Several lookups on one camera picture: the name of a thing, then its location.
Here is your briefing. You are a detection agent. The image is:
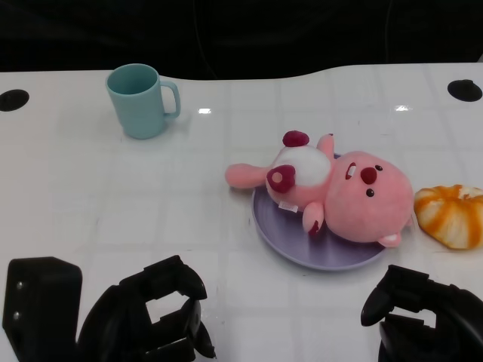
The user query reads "pink plush beaver doll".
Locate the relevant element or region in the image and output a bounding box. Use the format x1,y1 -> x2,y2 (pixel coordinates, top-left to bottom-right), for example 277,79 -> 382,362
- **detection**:
225,130 -> 414,249

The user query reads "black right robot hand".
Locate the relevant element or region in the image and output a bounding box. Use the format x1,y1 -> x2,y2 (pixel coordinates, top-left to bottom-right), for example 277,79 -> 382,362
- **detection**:
360,264 -> 483,362

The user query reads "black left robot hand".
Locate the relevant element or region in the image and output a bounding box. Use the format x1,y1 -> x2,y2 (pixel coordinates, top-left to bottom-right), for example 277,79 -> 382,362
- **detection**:
76,255 -> 217,362

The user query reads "orange striped bread bun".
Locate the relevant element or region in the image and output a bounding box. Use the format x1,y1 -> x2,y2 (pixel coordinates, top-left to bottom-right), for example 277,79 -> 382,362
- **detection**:
413,184 -> 483,250

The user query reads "teal plastic mug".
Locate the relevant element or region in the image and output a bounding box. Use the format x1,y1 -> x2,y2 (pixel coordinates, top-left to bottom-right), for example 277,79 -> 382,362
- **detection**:
105,63 -> 181,140

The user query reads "black backdrop cloth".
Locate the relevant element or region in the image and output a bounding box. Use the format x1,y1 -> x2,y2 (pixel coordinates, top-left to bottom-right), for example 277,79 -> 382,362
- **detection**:
0,0 -> 483,80

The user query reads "black round table grommet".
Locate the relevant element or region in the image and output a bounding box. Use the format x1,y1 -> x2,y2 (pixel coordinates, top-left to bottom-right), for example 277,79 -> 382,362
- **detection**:
447,78 -> 483,102
0,89 -> 30,112

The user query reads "purple plastic plate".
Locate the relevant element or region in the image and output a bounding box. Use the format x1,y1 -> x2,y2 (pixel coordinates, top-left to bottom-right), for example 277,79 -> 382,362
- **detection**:
251,152 -> 389,272

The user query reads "thin dark hanging cable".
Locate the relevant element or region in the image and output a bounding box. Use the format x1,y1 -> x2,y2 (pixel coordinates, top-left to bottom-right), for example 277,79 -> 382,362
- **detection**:
385,0 -> 394,63

